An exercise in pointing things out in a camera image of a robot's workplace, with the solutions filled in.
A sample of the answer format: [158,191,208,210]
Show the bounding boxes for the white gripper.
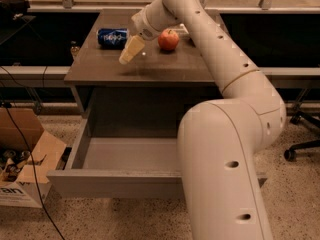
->
[119,8,159,64]

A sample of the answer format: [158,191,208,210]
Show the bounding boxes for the blue pepsi can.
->
[97,28,128,49]

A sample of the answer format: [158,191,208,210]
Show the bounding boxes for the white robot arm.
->
[119,0,286,240]

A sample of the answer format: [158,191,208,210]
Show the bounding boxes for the grey cabinet with glossy top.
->
[64,9,218,111]

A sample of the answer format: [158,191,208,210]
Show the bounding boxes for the open grey top drawer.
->
[46,87,268,200]

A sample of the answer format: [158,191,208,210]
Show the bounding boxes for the red apple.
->
[158,29,180,51]

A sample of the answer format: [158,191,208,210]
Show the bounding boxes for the white bowl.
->
[180,23,190,38]

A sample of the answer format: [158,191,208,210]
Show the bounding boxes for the small glass bottle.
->
[70,41,80,58]

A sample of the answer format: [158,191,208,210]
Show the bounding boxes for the black bag on desk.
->
[0,0,30,22]

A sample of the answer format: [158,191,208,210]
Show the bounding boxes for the cardboard box with cans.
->
[0,108,66,208]

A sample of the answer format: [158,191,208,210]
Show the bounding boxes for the black office chair base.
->
[283,89,320,162]

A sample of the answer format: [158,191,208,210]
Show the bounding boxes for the black cable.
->
[0,65,66,240]

